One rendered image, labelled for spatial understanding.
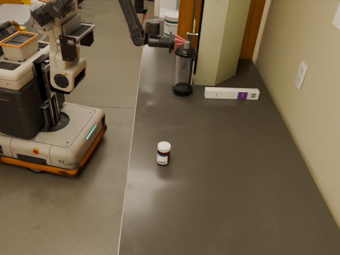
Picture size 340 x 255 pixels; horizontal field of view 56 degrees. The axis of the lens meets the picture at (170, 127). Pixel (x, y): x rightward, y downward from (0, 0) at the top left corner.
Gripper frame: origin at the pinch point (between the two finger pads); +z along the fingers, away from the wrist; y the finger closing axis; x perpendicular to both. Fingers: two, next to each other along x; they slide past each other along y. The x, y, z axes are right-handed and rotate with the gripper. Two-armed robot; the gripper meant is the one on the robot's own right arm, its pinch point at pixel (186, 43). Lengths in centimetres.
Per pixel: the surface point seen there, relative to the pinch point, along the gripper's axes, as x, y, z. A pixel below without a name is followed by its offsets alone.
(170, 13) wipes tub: 14, 63, -7
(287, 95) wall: 10, -26, 49
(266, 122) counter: 15, -40, 37
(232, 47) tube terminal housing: 1.3, 1.6, 24.3
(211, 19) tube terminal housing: -15.7, -3.9, 9.9
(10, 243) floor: 109, -58, -97
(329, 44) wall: -27, -41, 49
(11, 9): 75, 179, -167
